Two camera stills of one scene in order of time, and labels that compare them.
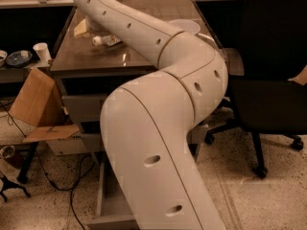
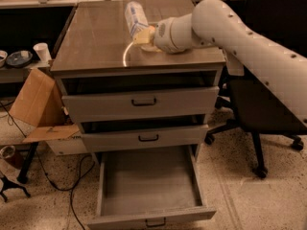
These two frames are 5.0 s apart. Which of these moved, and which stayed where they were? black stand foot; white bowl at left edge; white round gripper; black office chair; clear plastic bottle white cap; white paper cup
Moved: clear plastic bottle white cap; white round gripper
Stayed: black office chair; black stand foot; white paper cup; white bowl at left edge
